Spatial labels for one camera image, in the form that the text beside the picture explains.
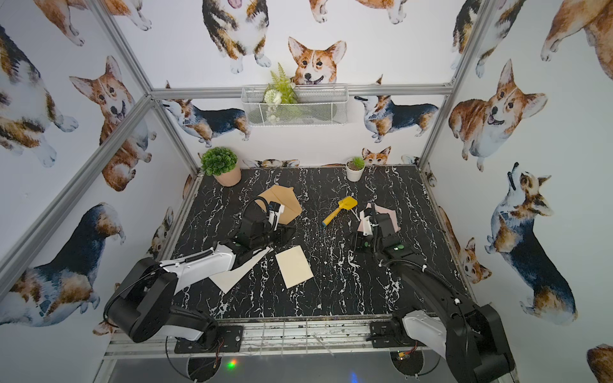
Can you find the fern and white flower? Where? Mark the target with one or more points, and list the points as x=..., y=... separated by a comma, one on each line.
x=280, y=98

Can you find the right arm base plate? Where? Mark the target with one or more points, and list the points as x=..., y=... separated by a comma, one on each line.
x=386, y=334

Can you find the small plant white pot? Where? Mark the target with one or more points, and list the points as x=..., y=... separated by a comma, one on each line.
x=355, y=168

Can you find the pink envelope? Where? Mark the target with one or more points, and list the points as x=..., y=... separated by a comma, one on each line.
x=379, y=210

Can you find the white wire wall basket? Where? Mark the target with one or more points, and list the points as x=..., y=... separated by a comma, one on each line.
x=307, y=106

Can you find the cream letter paper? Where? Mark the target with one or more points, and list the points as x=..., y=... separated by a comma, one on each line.
x=294, y=266

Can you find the white envelope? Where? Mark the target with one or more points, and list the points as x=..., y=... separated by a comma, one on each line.
x=227, y=280

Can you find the brown kraft envelope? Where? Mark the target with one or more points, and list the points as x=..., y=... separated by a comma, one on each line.
x=283, y=196

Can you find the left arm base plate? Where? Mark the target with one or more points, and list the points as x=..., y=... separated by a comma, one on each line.
x=224, y=339

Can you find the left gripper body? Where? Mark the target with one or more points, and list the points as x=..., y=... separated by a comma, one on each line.
x=259, y=216

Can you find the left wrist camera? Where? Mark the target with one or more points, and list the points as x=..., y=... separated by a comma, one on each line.
x=275, y=210

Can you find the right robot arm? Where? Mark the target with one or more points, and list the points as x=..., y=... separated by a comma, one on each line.
x=469, y=337

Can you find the green plant pink pot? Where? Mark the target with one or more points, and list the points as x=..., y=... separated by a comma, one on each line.
x=222, y=164

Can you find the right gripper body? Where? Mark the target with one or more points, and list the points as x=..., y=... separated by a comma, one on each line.
x=369, y=243

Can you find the yellow toy shovel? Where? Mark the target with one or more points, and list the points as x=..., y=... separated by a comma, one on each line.
x=348, y=203

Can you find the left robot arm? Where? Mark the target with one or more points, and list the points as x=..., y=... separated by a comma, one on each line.
x=143, y=306

